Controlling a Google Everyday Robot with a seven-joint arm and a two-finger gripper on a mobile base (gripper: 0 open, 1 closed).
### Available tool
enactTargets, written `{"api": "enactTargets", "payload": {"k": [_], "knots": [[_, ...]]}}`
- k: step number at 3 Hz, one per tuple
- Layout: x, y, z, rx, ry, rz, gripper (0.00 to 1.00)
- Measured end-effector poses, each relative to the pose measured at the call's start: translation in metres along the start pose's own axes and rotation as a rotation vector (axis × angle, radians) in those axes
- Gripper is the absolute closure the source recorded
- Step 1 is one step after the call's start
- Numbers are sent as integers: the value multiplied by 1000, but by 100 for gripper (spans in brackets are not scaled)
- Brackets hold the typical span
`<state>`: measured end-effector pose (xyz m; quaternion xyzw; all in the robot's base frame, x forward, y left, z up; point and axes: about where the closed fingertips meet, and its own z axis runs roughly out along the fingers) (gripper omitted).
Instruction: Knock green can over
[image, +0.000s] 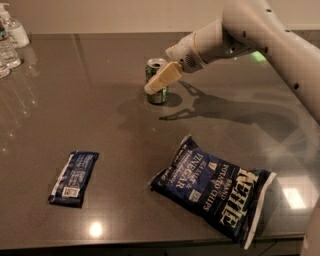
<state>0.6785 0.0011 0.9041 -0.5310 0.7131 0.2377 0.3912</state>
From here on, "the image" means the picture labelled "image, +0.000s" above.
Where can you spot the green soda can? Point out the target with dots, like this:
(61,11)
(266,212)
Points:
(157,93)

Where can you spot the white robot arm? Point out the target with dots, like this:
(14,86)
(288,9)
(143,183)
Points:
(245,26)

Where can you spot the blue Kettle chips bag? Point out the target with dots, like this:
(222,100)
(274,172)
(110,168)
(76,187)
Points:
(228,197)

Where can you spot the clear plastic water bottle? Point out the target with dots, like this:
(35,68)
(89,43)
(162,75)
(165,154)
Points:
(7,50)

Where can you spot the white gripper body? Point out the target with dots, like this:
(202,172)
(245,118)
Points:
(185,53)

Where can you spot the white hand sanitizer bottle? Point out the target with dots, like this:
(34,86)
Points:
(14,28)

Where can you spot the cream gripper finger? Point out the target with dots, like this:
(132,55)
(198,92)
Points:
(167,75)

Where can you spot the small dark blue snack packet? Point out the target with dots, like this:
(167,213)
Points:
(71,184)

